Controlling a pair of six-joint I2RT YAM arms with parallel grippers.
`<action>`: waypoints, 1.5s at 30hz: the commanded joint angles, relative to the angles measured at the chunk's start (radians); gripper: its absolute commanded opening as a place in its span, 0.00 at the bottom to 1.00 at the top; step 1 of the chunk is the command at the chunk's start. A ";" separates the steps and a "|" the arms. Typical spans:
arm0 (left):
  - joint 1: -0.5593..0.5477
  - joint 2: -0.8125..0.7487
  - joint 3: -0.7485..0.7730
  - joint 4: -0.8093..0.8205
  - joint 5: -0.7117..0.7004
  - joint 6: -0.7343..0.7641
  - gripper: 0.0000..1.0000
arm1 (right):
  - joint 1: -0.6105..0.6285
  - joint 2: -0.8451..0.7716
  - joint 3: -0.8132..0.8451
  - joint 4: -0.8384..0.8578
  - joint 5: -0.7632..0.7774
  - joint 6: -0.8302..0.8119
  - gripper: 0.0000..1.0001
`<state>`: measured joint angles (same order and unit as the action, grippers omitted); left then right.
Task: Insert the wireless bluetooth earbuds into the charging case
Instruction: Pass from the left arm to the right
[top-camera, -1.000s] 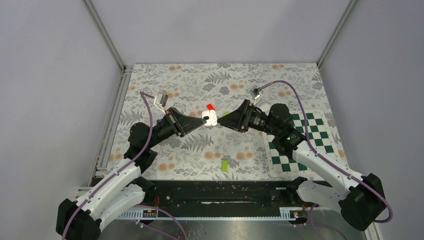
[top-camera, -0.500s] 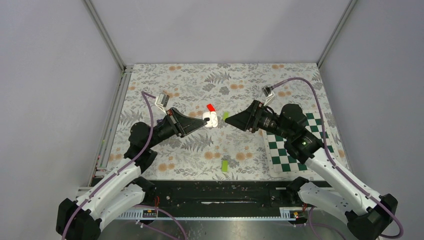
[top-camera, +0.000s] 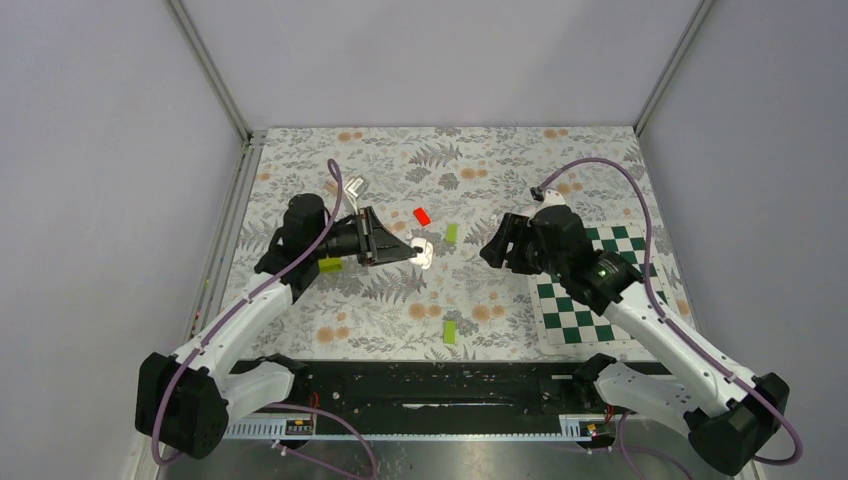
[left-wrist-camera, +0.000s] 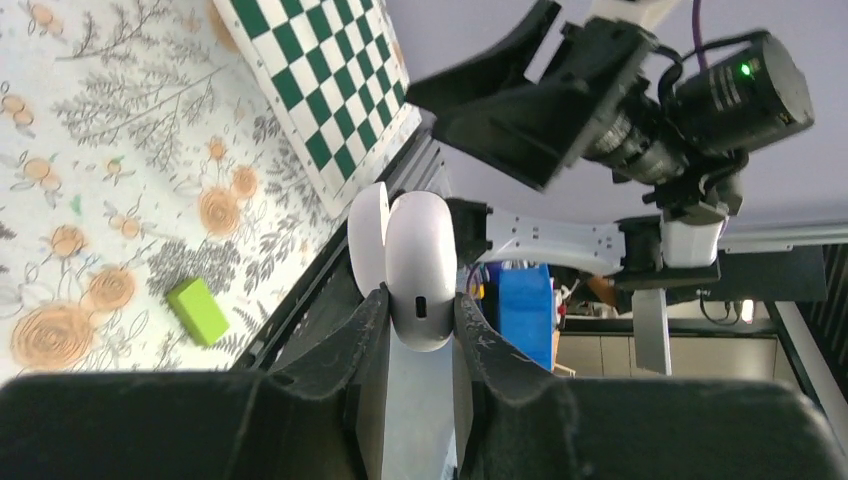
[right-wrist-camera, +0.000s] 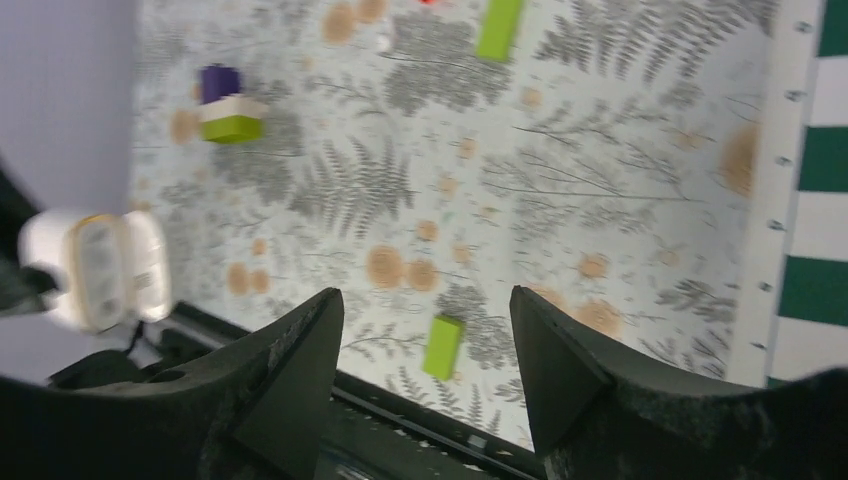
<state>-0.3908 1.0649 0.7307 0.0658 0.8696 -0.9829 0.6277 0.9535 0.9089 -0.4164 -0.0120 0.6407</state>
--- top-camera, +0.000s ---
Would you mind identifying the floral patterned table mat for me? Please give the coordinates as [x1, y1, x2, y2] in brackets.
[225, 125, 707, 364]

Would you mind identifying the green white checkerboard mat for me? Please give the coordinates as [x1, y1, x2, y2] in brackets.
[528, 222, 655, 361]

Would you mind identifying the white oval earbud charging case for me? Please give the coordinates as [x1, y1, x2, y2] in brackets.
[519, 205, 539, 218]

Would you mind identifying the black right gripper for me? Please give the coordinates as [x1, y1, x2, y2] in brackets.
[479, 211, 568, 279]

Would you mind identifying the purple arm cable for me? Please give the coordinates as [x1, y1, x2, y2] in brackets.
[150, 158, 379, 480]
[533, 157, 804, 480]

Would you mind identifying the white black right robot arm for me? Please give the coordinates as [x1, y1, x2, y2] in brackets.
[480, 205, 790, 476]

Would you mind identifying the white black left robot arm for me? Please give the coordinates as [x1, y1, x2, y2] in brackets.
[134, 193, 434, 459]

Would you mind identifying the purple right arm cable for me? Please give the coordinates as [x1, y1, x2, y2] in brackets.
[533, 157, 804, 480]

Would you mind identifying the green toy brick lower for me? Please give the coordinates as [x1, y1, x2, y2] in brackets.
[442, 320, 457, 345]

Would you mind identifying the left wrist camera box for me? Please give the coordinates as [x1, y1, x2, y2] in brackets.
[343, 176, 368, 214]

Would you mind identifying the green toy brick upper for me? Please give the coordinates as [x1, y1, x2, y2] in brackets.
[445, 223, 459, 244]

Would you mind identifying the green toy brick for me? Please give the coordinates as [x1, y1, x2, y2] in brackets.
[445, 223, 459, 244]
[442, 320, 457, 345]

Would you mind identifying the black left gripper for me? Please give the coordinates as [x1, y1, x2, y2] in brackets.
[311, 206, 416, 267]

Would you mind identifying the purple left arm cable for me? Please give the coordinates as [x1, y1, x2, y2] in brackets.
[150, 158, 379, 480]

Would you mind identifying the red toy brick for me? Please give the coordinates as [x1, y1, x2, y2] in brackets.
[413, 208, 432, 227]

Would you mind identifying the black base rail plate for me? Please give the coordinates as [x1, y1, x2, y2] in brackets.
[286, 361, 623, 438]

